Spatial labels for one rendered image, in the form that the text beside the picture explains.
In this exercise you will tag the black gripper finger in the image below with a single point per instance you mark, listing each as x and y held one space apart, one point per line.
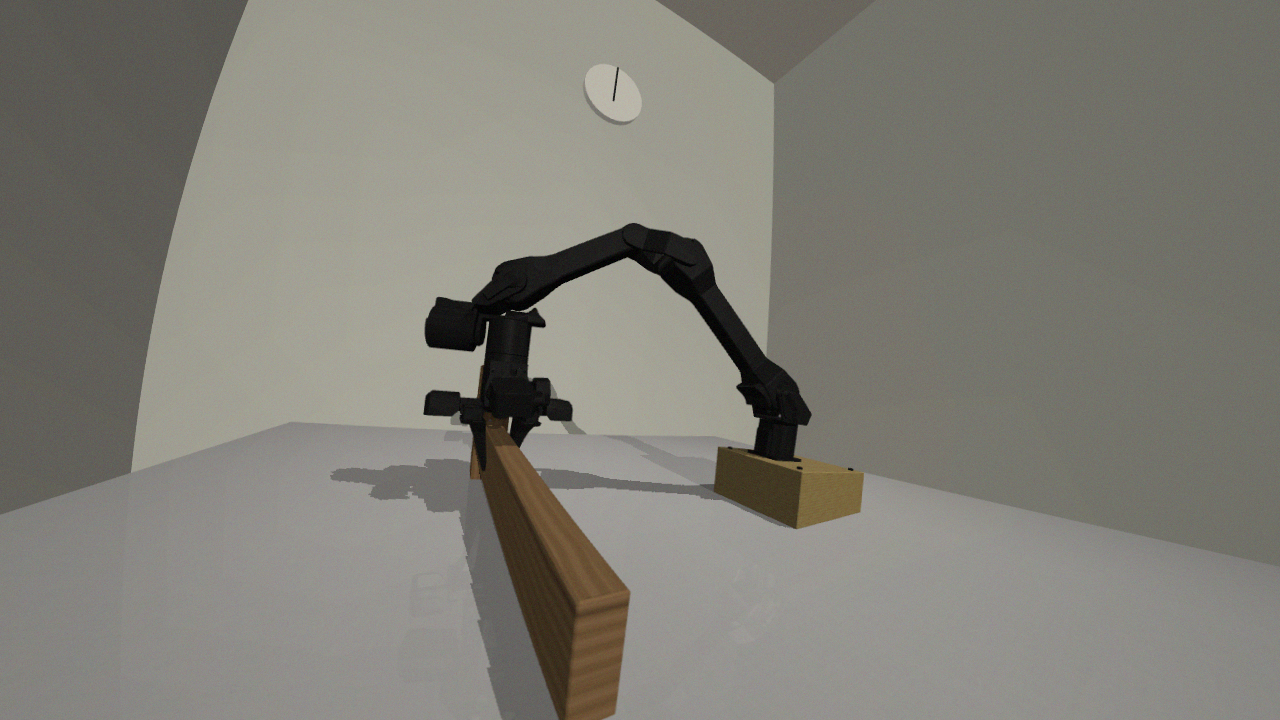
519 429
478 429

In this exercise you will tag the brown wooden post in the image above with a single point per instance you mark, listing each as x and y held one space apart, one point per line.
474 469

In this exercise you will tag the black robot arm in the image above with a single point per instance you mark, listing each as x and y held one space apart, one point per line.
682 263

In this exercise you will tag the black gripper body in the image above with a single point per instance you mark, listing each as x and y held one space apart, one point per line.
445 403

